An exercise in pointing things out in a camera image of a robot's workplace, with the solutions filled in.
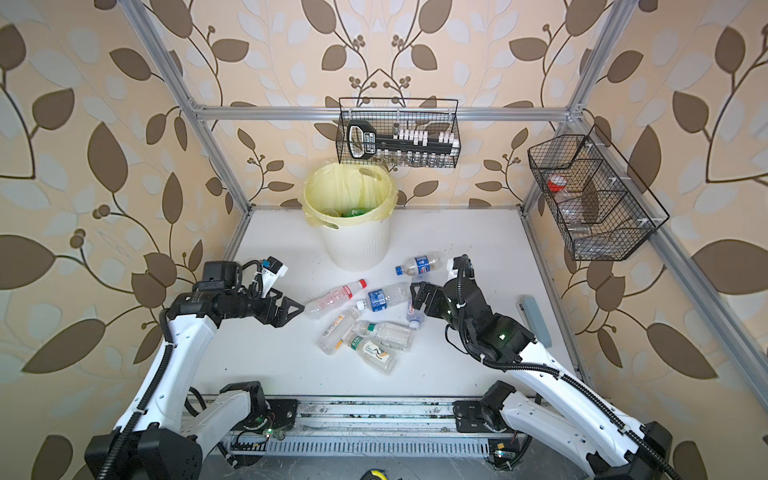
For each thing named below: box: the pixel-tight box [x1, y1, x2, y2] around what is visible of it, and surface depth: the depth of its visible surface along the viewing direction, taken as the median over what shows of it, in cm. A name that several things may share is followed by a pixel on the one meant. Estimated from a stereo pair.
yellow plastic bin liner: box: [301, 162, 399, 230], surface depth 98 cm
